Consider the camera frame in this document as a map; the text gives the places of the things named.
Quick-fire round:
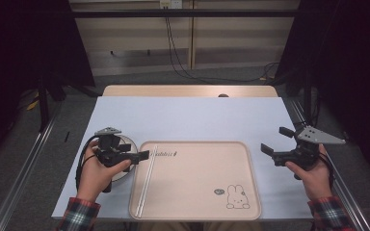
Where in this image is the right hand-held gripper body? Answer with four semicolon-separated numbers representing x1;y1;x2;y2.
273;125;347;170

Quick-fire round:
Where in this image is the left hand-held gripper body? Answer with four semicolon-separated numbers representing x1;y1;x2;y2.
94;127;141;193

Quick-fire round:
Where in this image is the white plate with dark rim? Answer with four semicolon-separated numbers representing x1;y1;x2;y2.
109;134;140;184

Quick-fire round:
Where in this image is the white chopstick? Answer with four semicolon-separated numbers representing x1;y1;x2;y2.
135;145;156;218

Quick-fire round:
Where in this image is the pink tray with rabbit print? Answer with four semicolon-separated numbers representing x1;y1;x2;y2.
128;141;262;221

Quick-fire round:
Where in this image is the person's right hand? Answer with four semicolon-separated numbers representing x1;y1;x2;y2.
284;143;333;202

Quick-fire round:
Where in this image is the person's left hand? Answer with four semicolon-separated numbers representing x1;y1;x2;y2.
76;141;132;202

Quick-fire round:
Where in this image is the black metal stand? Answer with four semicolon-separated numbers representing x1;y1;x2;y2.
303;70;313;123
37;76;51;133

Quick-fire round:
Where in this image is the white table cover sheet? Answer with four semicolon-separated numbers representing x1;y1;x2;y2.
51;95;314;220

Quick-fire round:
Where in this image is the black curtain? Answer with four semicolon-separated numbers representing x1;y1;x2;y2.
275;0;370;184
0;0;96;167

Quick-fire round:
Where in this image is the yellow tape strip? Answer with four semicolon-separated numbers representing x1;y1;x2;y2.
25;92;41;112

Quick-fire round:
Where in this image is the right hand-held gripper black cable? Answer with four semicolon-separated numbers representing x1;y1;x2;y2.
317;152;335;191

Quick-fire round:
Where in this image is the hand-held gripper black cable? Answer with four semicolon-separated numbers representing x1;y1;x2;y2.
75;136;101;191
317;152;335;191

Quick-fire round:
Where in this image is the left hand-held gripper black cable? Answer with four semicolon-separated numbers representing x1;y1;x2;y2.
75;136;101;191

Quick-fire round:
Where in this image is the aluminium floor rail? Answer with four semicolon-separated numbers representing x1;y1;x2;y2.
0;105;63;231
285;97;370;231

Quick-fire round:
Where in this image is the black cable on floor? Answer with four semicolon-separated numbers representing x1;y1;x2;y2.
165;17;280;84

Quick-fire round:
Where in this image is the wooden vertical post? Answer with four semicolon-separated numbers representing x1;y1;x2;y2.
188;0;197;70

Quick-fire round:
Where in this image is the black horizontal frame bar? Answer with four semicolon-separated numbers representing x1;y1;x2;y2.
71;9;300;18

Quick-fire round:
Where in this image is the white wall socket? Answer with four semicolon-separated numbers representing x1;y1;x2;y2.
159;0;183;10

